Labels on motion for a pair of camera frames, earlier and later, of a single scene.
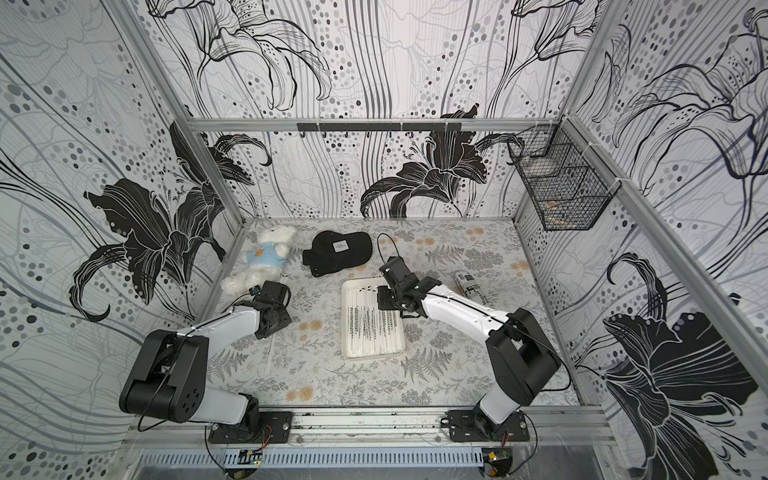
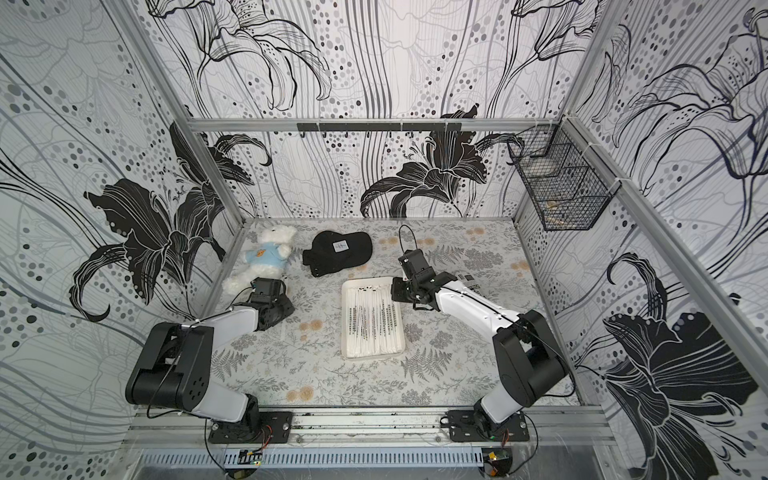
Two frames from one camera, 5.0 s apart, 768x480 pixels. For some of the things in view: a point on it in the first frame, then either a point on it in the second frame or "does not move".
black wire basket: x=565 y=181 does not move
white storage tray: x=366 y=331 does not move
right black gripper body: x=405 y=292 → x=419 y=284
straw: x=352 y=322 does not move
